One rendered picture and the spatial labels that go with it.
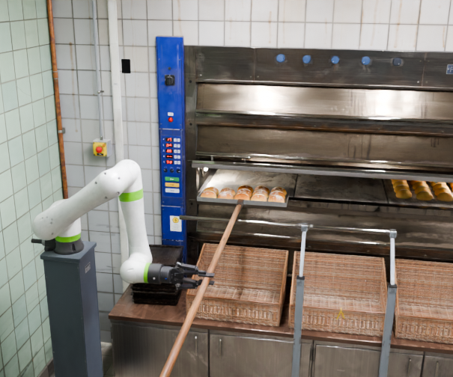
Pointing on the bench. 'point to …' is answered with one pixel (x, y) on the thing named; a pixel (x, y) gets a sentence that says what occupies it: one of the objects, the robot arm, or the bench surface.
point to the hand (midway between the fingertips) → (207, 278)
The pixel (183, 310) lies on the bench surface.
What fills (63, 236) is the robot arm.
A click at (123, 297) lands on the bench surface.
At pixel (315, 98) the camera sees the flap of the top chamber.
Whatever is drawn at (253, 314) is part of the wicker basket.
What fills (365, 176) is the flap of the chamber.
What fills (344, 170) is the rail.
